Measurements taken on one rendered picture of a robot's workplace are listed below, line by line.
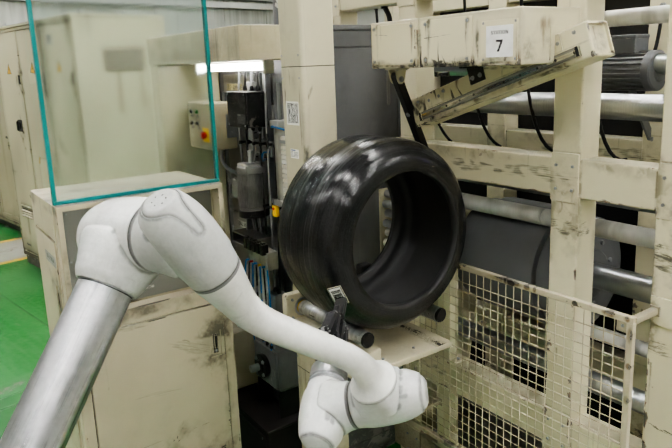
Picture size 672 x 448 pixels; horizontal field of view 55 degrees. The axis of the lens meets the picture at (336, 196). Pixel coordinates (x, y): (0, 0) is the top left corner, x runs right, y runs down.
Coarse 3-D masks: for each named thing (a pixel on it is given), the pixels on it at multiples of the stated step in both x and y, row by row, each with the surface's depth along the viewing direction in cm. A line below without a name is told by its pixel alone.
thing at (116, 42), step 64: (64, 0) 188; (128, 0) 199; (192, 0) 211; (64, 64) 191; (128, 64) 202; (192, 64) 214; (64, 128) 193; (128, 128) 205; (192, 128) 217; (64, 192) 196; (128, 192) 207
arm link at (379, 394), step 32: (224, 288) 112; (256, 320) 120; (288, 320) 124; (320, 352) 125; (352, 352) 127; (352, 384) 135; (384, 384) 131; (416, 384) 132; (352, 416) 135; (384, 416) 132; (416, 416) 134
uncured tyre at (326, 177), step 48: (336, 144) 185; (384, 144) 176; (288, 192) 183; (336, 192) 168; (432, 192) 206; (288, 240) 179; (336, 240) 167; (432, 240) 209; (384, 288) 210; (432, 288) 189
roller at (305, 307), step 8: (304, 304) 203; (312, 304) 201; (304, 312) 202; (312, 312) 198; (320, 312) 196; (320, 320) 194; (352, 328) 183; (360, 328) 182; (352, 336) 181; (360, 336) 179; (368, 336) 178; (360, 344) 179; (368, 344) 179
